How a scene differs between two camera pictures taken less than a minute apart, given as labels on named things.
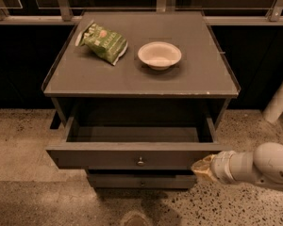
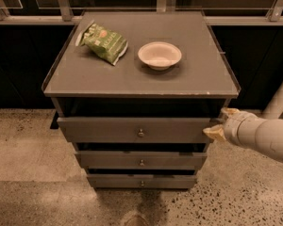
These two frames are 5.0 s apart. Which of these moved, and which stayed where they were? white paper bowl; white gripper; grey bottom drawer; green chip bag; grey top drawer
Moved: white gripper; grey top drawer
Stayed: white paper bowl; green chip bag; grey bottom drawer
